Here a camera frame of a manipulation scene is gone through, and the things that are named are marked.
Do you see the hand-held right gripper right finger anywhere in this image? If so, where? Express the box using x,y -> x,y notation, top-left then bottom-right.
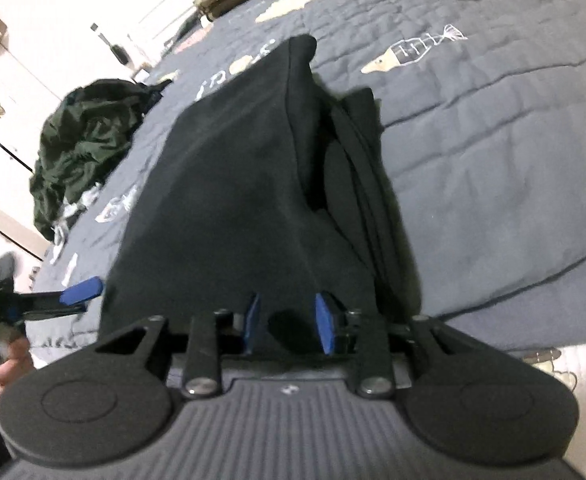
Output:
313,290 -> 478,402

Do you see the black sweatshirt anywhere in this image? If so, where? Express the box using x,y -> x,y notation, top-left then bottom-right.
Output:
98,34 -> 426,361

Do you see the white headboard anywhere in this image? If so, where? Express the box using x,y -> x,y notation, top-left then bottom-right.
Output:
123,0 -> 254,61

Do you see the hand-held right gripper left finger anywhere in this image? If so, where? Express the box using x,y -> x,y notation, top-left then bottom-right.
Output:
93,292 -> 264,402

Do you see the white wardrobe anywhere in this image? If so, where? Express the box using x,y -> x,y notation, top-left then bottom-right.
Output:
0,40 -> 68,261

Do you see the dark green crumpled garment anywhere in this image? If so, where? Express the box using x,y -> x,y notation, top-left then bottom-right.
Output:
29,79 -> 166,241

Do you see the grey printed quilt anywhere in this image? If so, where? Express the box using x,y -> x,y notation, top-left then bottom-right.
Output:
23,0 -> 586,361

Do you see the black wall-mounted device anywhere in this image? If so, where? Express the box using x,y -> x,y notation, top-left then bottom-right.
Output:
90,22 -> 130,66

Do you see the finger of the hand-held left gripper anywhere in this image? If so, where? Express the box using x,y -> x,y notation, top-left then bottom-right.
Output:
14,276 -> 106,312
2,307 -> 84,329

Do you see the person's left hand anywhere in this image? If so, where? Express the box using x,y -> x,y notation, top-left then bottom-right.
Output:
0,336 -> 36,402

